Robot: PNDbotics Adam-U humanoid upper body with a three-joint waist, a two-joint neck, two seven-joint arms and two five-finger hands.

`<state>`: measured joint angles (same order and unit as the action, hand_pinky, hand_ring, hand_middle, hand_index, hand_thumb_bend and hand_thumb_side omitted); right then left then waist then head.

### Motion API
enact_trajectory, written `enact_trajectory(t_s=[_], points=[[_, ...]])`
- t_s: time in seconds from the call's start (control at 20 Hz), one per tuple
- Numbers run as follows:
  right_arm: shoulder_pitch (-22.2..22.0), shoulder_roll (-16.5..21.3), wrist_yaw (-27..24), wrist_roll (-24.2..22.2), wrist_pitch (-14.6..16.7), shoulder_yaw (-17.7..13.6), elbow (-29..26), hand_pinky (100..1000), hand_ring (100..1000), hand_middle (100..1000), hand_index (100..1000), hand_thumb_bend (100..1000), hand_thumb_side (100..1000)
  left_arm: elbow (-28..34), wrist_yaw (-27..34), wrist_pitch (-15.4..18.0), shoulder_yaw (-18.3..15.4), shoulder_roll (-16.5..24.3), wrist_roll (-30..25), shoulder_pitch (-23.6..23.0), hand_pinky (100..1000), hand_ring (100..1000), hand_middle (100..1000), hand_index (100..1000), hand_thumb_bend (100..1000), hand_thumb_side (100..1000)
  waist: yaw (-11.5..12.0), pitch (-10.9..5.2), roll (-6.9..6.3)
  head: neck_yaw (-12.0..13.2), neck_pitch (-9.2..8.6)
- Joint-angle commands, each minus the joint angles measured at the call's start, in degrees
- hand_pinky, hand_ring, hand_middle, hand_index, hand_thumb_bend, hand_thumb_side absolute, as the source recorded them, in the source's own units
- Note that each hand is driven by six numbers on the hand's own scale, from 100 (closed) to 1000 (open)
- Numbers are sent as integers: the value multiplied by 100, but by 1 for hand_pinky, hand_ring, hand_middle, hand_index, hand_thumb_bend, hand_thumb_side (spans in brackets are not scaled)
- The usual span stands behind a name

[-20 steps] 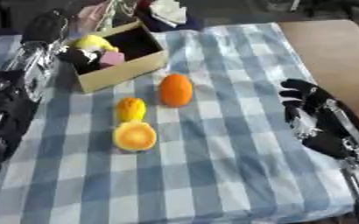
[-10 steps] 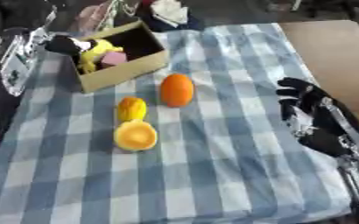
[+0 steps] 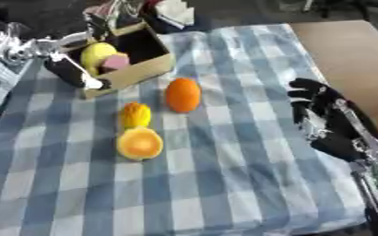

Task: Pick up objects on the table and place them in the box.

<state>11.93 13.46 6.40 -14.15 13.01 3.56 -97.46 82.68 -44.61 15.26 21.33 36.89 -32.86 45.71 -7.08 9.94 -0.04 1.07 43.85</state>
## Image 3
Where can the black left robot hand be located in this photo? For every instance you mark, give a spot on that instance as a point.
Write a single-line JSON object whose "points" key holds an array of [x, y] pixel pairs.
{"points": [[68, 70]]}

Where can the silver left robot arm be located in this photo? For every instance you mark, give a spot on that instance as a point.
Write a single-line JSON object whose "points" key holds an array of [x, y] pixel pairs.
{"points": [[7, 66]]}

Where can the halved orange toy fruit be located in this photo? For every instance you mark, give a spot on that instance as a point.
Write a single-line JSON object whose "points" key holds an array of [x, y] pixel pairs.
{"points": [[139, 143]]}

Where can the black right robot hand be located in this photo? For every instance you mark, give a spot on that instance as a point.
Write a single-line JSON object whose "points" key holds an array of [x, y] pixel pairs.
{"points": [[326, 120]]}

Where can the yellow toy fruit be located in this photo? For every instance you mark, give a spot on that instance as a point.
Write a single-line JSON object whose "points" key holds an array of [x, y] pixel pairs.
{"points": [[95, 56]]}

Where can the pink block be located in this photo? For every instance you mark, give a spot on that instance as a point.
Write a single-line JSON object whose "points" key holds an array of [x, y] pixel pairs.
{"points": [[115, 62]]}

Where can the yellow toy corn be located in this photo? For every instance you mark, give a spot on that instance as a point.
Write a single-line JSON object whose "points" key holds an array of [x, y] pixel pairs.
{"points": [[135, 115]]}

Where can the tan cardboard box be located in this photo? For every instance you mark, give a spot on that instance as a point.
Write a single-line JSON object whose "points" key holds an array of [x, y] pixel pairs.
{"points": [[136, 61]]}

